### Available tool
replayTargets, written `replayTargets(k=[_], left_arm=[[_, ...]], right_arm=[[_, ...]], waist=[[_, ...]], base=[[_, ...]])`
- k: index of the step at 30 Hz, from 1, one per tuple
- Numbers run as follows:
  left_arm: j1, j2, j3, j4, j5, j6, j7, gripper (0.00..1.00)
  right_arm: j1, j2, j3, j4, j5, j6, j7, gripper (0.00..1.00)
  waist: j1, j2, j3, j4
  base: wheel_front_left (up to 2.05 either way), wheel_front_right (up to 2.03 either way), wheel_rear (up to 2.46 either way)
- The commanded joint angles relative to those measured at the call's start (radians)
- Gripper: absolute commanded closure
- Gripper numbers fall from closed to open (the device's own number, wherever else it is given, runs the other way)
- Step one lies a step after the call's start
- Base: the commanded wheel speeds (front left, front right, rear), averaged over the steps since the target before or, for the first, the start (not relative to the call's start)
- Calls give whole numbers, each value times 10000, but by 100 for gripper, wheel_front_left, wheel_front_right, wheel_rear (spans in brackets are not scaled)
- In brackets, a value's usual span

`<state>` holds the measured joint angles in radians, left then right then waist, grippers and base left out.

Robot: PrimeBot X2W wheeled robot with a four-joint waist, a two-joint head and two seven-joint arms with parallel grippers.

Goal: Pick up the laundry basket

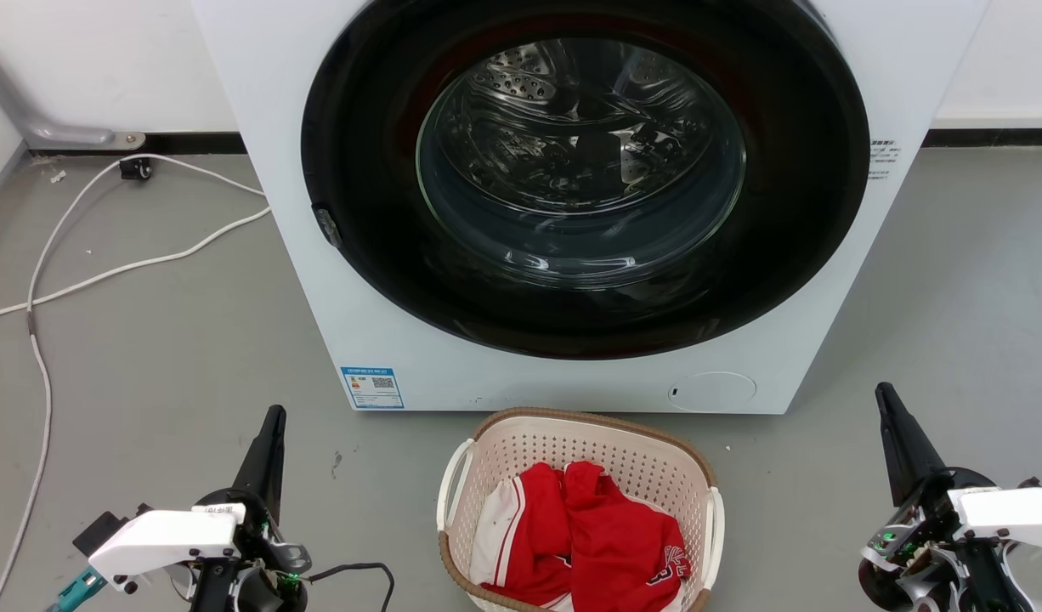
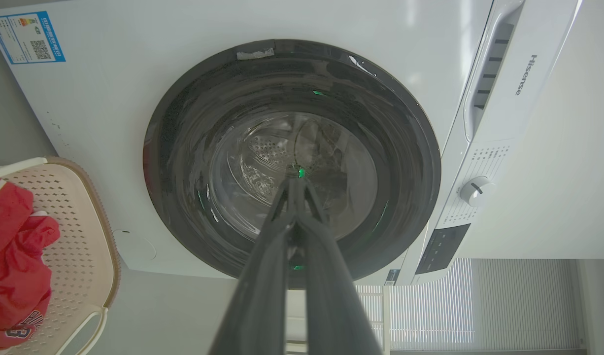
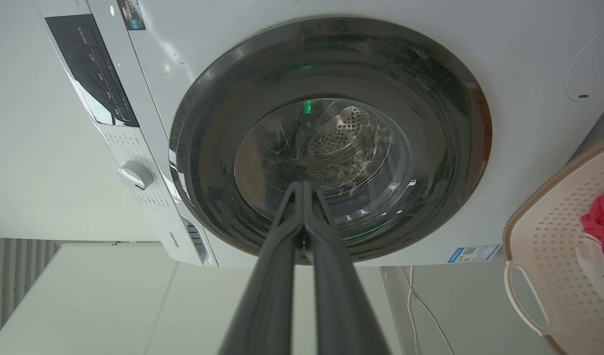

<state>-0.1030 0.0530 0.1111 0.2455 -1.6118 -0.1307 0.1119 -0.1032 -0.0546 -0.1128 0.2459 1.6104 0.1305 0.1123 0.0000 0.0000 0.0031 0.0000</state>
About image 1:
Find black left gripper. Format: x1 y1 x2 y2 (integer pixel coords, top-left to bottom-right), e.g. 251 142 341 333
185 405 314 612

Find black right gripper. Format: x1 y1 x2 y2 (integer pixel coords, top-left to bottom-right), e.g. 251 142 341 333
858 382 1042 612

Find beige perforated plastic laundry basket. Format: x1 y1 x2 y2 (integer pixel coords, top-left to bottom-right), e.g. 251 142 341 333
437 407 726 612

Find blue energy label sticker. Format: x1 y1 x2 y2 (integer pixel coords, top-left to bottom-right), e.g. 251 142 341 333
340 366 405 411

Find round white filter cover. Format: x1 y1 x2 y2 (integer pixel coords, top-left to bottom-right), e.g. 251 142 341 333
667 371 757 414

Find round black washing machine door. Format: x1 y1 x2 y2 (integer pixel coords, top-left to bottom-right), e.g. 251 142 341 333
301 0 871 360

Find small black text sticker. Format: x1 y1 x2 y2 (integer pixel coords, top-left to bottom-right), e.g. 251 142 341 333
868 139 901 181

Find red and white jersey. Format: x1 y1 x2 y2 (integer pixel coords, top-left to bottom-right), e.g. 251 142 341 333
469 461 692 612

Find white front-load washing machine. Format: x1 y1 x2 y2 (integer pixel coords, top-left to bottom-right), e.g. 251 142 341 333
190 0 993 416

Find steel washing machine drum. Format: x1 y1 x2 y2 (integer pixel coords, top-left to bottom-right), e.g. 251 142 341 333
416 38 747 283

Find thin black left gripper cable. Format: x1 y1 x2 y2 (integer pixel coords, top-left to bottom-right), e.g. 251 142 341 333
307 562 396 612

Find long white power cable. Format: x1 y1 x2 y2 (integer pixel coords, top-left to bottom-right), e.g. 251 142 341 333
0 154 268 612

